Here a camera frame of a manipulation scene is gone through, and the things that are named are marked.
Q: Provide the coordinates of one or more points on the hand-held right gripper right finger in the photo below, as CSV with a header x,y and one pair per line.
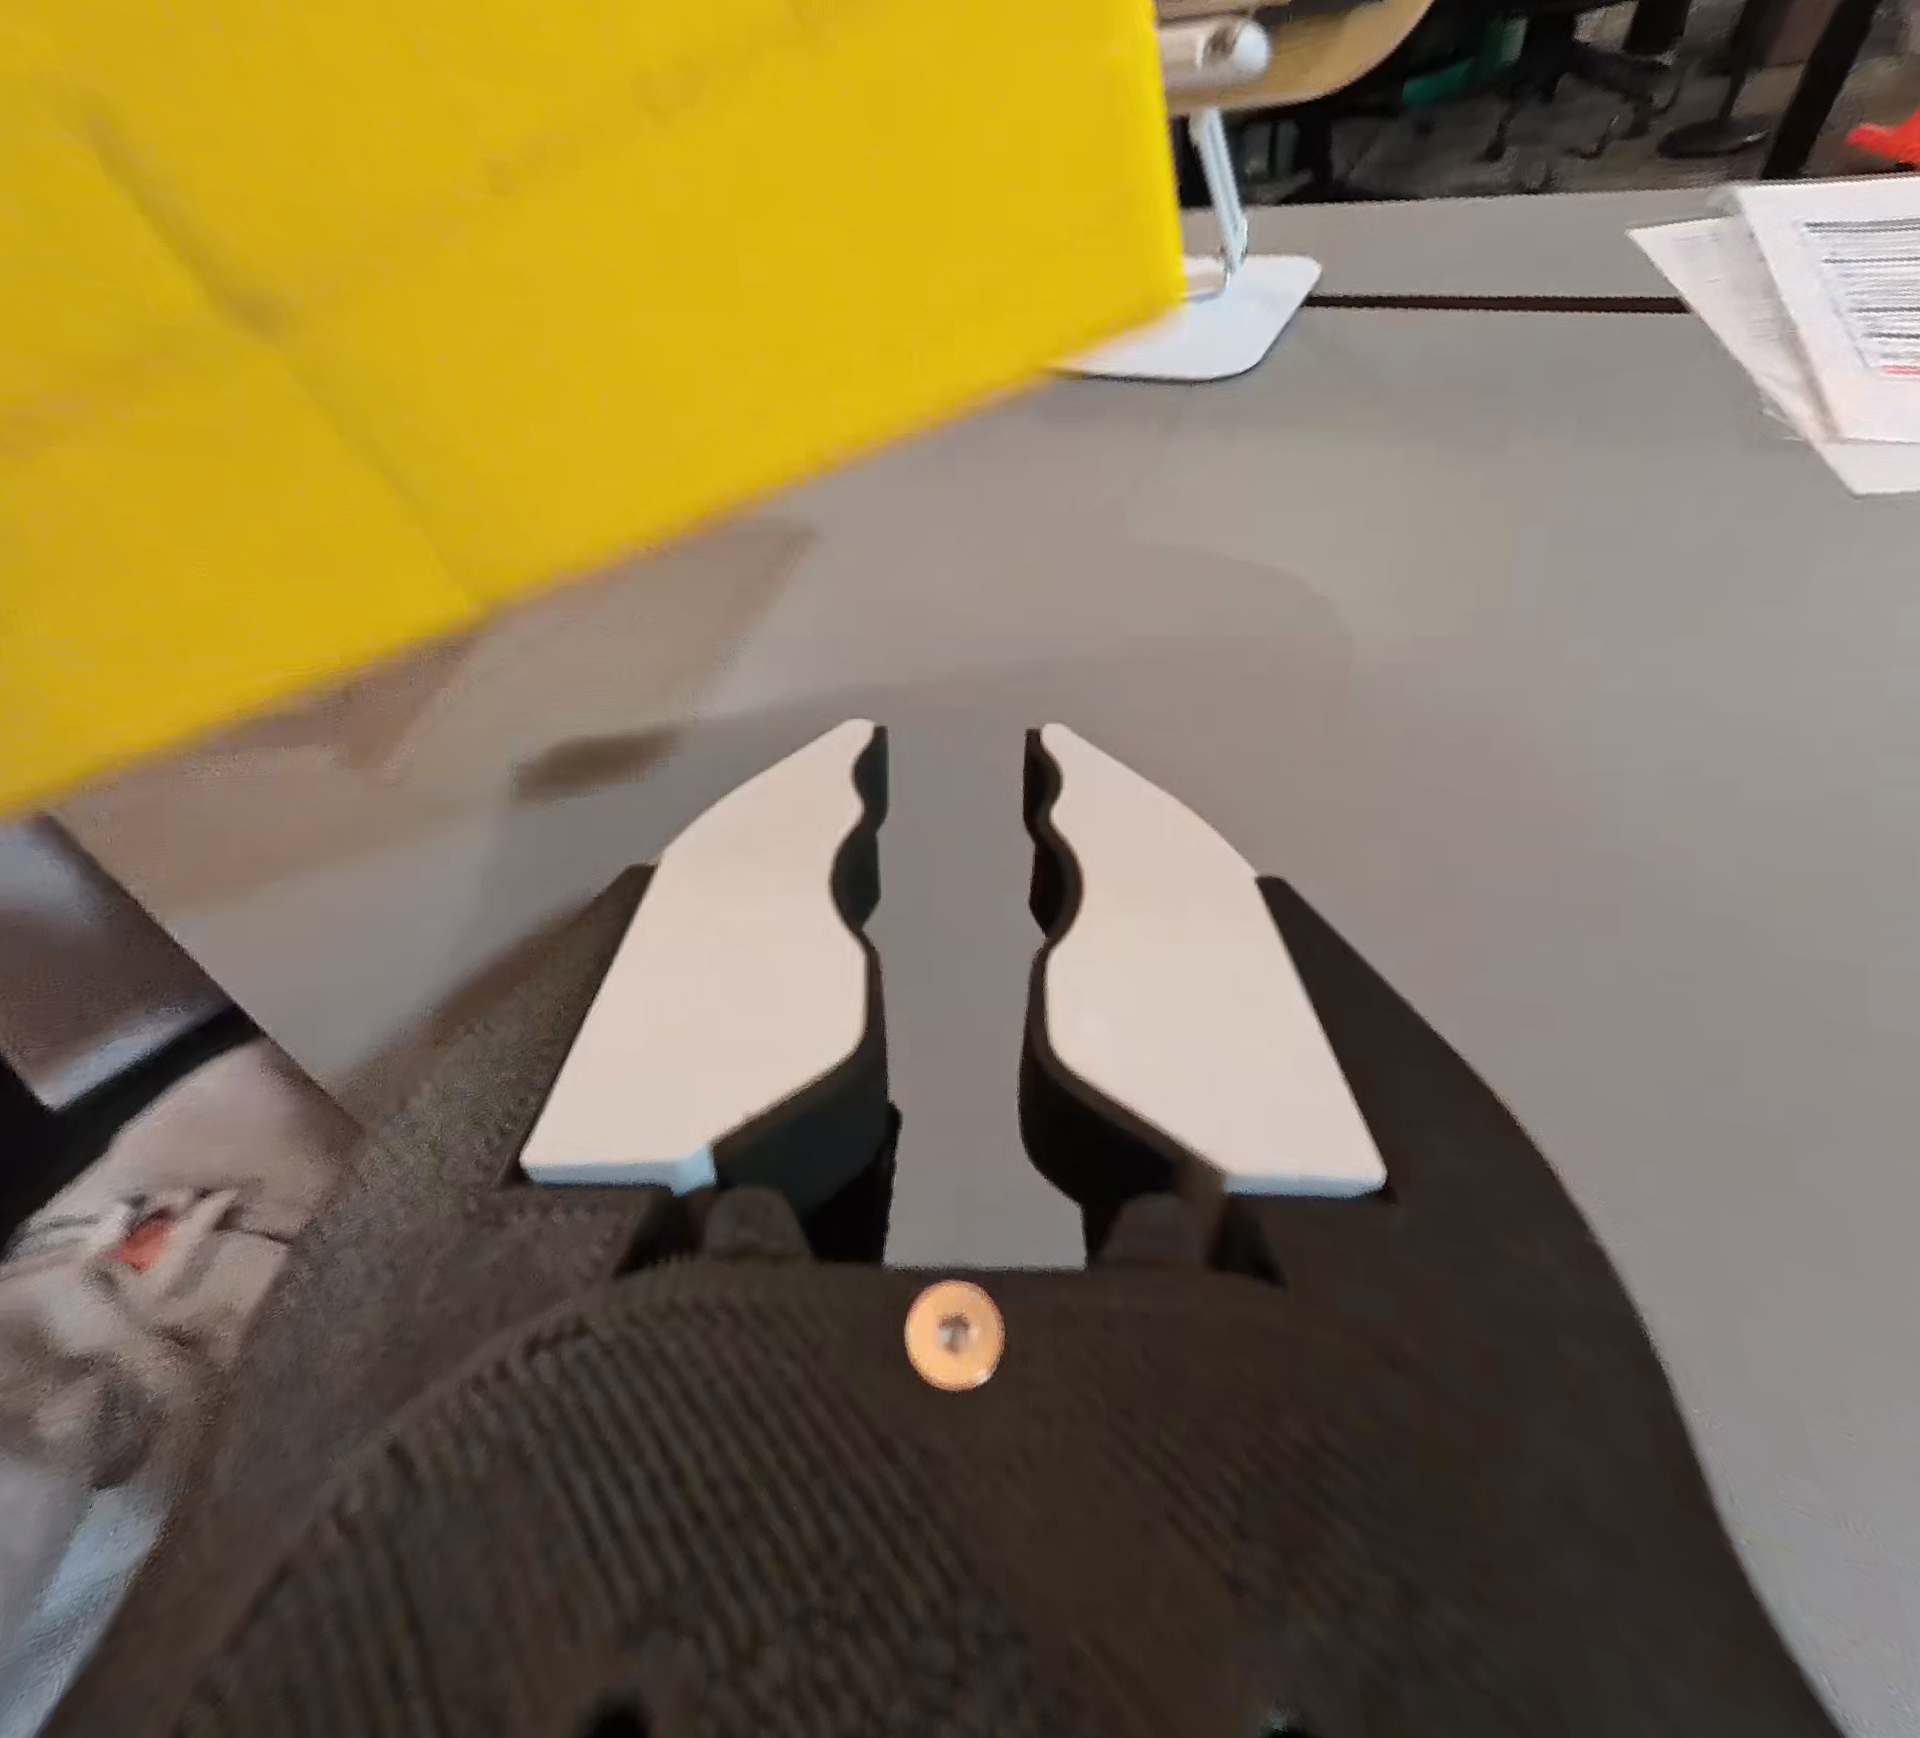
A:
x,y
1184,987

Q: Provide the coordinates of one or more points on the printed paper sheet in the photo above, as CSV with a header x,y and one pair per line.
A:
x,y
1858,297

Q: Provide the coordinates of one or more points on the white display stand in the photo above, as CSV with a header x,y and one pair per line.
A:
x,y
1217,327

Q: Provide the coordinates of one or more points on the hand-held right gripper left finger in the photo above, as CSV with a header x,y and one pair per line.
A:
x,y
734,974

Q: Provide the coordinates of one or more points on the plain white paper sheet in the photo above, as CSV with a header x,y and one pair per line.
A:
x,y
1727,283

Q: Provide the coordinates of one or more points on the red object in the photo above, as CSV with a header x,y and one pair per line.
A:
x,y
1886,142

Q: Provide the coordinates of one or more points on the yellow box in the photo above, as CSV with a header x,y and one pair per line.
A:
x,y
526,193

